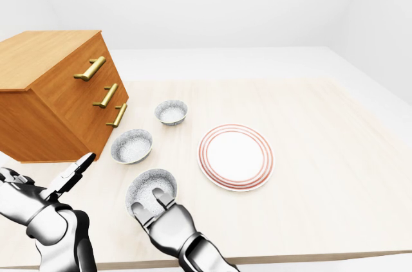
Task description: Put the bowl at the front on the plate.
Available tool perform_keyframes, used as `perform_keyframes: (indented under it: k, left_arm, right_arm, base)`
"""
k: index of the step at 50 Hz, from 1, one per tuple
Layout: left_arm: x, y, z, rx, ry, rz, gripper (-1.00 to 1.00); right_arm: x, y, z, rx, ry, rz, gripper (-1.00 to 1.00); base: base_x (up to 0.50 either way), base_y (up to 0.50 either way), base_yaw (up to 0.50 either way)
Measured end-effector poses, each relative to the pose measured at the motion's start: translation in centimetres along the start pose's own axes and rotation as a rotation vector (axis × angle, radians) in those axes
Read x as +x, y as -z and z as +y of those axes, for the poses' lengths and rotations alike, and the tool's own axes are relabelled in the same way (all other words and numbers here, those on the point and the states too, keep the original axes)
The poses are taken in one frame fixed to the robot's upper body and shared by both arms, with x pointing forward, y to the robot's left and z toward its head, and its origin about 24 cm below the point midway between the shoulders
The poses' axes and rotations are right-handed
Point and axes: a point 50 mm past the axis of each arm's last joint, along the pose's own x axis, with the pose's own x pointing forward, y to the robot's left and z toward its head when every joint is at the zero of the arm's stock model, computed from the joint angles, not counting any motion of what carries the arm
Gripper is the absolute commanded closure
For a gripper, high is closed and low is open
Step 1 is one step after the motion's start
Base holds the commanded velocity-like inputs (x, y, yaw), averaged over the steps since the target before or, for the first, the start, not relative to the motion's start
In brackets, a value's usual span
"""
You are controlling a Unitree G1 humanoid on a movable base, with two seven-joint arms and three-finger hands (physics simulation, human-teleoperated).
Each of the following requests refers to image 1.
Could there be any wooden cabinet drawer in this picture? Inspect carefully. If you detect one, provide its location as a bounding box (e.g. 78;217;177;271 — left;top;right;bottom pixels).
28;32;113;118
53;55;122;140
75;76;130;161

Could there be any white plate with red rings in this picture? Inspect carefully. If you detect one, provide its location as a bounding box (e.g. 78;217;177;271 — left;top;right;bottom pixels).
197;123;276;192

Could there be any patterned grey bowl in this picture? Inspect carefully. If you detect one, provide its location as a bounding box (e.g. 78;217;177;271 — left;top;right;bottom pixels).
125;168;178;220
154;100;189;127
110;129;153;165

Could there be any wooden cabinet with drawers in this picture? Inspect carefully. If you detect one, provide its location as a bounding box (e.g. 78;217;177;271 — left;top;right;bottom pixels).
0;30;130;164

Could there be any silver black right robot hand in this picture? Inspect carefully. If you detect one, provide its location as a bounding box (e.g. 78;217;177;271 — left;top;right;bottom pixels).
131;188;198;254

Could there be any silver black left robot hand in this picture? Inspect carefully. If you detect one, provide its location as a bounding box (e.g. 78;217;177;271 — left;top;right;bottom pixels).
0;152;97;226

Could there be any brass drawer handle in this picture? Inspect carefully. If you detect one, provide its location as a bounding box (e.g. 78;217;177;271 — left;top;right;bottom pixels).
73;55;107;82
92;83;119;109
106;103;128;129

